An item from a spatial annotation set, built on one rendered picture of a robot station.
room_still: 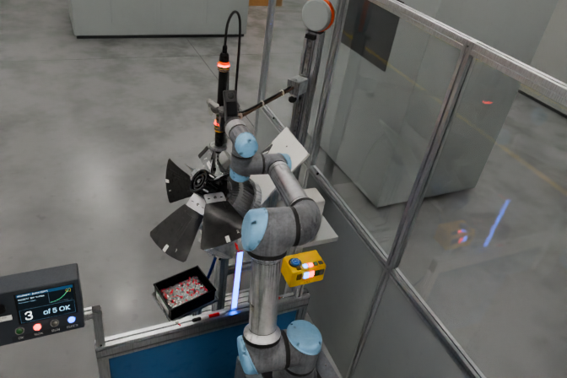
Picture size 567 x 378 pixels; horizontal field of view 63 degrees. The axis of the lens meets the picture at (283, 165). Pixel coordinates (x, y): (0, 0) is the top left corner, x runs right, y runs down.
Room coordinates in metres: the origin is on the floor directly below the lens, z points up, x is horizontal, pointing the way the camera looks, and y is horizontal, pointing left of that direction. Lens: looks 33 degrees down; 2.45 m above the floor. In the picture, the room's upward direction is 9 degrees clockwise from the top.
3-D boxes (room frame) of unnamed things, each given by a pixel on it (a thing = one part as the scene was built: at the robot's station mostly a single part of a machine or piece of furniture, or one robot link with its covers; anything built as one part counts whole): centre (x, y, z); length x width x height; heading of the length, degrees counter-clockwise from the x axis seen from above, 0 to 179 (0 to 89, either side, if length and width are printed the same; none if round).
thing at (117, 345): (1.25, 0.20, 0.82); 0.90 x 0.04 x 0.08; 118
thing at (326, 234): (1.97, -0.16, 0.85); 0.36 x 0.24 x 0.03; 28
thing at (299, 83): (2.17, -0.01, 1.54); 0.10 x 0.07 x 0.08; 153
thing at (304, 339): (0.94, -0.14, 1.18); 0.13 x 0.12 x 0.14; 111
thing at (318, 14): (2.25, -0.05, 1.88); 0.17 x 0.15 x 0.16; 28
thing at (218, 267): (1.78, 0.25, 0.46); 0.09 x 0.04 x 0.91; 28
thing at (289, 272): (1.43, -0.15, 1.02); 0.16 x 0.10 x 0.11; 118
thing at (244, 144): (1.37, 0.15, 1.64); 0.11 x 0.08 x 0.09; 28
